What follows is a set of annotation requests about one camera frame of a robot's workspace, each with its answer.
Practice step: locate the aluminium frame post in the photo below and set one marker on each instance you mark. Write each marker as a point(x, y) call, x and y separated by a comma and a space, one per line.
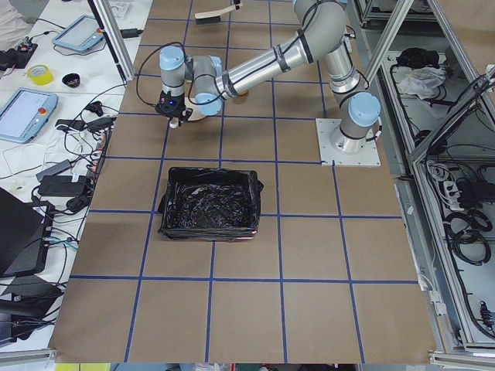
point(112, 34)

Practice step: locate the bin with black bag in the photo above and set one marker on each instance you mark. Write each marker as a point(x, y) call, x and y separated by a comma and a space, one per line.
point(216, 204)

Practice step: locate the far blue teach pendant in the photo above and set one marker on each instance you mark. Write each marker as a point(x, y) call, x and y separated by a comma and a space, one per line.
point(80, 36)

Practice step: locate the yellow tape roll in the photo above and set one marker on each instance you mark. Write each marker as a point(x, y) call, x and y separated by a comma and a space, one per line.
point(40, 75)

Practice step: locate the black power strip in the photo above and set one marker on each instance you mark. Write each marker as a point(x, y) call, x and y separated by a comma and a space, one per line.
point(98, 155)

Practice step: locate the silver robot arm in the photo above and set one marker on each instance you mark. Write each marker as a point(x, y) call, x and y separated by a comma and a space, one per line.
point(199, 82)

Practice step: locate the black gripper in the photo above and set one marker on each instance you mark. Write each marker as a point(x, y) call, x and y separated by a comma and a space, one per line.
point(182, 114)

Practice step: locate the black laptop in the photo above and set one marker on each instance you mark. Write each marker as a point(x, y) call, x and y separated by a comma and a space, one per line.
point(25, 229)

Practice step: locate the white crumpled cloth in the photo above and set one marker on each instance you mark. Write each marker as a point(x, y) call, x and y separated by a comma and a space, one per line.
point(424, 82)

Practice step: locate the beige hand brush black bristles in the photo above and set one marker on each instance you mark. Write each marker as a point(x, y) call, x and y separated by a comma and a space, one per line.
point(214, 16)

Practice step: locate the black power adapter brick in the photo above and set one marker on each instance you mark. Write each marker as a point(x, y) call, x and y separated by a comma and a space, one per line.
point(64, 185)

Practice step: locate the near blue teach pendant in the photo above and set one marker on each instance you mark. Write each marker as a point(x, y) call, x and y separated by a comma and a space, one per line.
point(25, 113)

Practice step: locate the blue teach pendant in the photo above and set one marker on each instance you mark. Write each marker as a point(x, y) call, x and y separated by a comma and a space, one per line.
point(25, 113)
point(80, 36)

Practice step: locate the beige plastic dustpan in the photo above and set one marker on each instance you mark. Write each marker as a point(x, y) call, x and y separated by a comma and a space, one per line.
point(191, 113)

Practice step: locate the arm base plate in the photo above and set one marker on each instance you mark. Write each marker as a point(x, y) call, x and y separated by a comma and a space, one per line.
point(337, 150)

